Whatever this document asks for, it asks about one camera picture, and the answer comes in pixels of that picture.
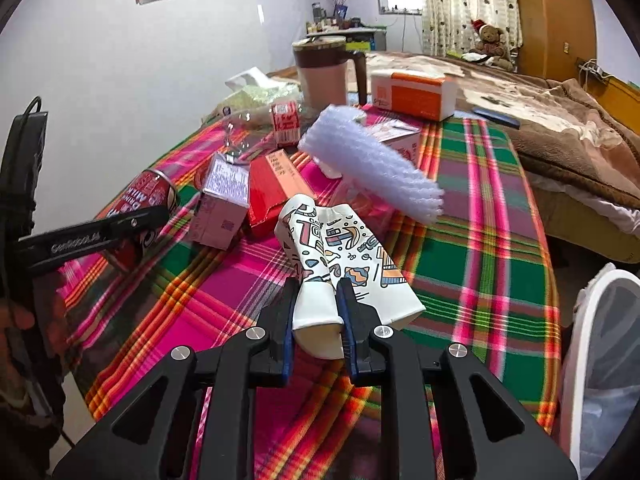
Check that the silver pink drink carton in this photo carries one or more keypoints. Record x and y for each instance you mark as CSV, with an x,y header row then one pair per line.
x,y
220,210

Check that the white plastic bag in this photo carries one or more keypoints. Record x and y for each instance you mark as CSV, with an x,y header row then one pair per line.
x,y
247,79

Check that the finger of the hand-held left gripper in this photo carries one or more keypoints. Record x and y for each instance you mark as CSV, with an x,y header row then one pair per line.
x,y
75,245

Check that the white bubble wrap roll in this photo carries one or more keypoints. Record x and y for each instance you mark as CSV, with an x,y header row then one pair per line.
x,y
370,165

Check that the small red white carton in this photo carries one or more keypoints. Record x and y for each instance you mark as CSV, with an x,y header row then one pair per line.
x,y
285,122

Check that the person's left hand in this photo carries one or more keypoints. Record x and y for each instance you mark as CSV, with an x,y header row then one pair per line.
x,y
17,319

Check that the group of bottles and jars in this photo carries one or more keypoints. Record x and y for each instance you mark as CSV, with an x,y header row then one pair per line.
x,y
330,22

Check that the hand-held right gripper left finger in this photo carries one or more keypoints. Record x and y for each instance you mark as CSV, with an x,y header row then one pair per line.
x,y
286,355

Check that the white red paper box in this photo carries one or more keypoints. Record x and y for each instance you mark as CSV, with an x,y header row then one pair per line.
x,y
406,142

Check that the red cardboard box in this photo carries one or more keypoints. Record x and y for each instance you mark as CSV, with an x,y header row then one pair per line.
x,y
270,195

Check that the clear bin liner bag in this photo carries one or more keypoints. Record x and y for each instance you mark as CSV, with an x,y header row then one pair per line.
x,y
610,385

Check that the red drink can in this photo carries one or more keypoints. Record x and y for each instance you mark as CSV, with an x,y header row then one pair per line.
x,y
145,192

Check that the brown teddy bear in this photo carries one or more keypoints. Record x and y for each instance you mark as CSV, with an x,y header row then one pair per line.
x,y
492,40

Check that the bed base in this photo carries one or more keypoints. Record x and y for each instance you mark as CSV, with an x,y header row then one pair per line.
x,y
590,235

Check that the clear plastic bottle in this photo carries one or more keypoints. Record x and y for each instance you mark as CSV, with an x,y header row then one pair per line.
x,y
240,130

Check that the patterned white paper cup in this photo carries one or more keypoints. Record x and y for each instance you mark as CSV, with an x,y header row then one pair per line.
x,y
345,250

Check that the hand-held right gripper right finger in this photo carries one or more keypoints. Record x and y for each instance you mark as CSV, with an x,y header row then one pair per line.
x,y
350,355

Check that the cluttered side desk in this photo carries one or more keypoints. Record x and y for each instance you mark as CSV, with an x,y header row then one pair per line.
x,y
360,37

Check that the plaid tablecloth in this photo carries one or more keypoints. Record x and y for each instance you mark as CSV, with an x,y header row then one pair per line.
x,y
475,260

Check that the dark blue case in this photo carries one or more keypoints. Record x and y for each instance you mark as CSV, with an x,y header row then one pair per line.
x,y
495,116

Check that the yellow cabinet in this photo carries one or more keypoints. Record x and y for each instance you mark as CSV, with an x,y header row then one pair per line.
x,y
622,87

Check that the wooden wardrobe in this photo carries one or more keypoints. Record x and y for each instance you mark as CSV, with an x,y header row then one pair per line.
x,y
555,10

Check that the green white tissue packet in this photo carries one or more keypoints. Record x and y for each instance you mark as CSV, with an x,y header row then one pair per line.
x,y
260,95

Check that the brown printed blanket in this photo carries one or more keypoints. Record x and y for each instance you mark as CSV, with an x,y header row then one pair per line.
x,y
550,125

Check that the white waste bin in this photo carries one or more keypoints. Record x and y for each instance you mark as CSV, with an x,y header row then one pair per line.
x,y
597,295

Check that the orange white tissue box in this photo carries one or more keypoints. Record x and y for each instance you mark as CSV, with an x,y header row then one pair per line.
x,y
415,97

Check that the brown lidded mug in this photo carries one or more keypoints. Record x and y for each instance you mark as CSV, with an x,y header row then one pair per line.
x,y
325,80

